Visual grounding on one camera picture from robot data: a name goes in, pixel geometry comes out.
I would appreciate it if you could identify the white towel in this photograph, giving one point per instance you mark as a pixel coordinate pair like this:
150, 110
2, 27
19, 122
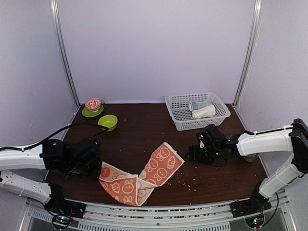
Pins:
208, 111

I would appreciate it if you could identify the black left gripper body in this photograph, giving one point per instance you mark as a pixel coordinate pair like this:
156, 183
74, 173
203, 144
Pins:
81, 169

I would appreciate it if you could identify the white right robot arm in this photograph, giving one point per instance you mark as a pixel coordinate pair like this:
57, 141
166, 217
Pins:
291, 139

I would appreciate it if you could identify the aluminium front rail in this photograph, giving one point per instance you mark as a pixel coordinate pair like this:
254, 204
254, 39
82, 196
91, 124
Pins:
203, 217

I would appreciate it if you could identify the rolled grey towel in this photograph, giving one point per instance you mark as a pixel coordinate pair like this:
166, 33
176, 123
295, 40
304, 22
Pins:
196, 105

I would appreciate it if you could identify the right aluminium post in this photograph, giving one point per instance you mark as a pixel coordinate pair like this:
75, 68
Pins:
252, 42

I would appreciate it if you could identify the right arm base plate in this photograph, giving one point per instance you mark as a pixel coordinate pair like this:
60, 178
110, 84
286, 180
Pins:
248, 207

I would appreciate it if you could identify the orange patterned towel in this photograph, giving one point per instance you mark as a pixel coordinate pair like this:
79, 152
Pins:
133, 189

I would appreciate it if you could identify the green plate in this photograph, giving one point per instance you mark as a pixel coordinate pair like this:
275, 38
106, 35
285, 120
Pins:
90, 114

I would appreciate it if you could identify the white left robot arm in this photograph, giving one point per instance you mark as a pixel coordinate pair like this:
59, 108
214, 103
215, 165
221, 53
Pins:
44, 155

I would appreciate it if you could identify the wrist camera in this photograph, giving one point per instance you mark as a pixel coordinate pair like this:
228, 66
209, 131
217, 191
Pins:
210, 135
87, 150

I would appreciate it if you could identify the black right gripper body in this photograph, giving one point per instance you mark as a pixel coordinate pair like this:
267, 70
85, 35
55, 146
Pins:
210, 154

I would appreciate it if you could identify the left aluminium post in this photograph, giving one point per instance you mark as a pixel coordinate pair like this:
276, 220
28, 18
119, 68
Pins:
63, 53

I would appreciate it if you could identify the red patterned bowl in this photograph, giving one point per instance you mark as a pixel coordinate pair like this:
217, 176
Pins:
93, 104

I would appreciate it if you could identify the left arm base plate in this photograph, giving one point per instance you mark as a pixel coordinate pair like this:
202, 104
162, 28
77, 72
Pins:
68, 208

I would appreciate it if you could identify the green bowl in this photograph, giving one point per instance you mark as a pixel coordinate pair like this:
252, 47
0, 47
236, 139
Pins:
109, 121

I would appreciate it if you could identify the white plastic basket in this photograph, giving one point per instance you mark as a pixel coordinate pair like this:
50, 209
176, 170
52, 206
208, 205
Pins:
177, 106

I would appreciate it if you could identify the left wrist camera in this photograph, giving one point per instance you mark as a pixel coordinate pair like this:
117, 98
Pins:
87, 150

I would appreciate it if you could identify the aluminium post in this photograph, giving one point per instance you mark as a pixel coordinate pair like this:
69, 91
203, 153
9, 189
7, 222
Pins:
63, 53
252, 42

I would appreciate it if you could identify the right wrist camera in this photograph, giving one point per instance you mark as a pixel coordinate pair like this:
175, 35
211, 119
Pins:
210, 135

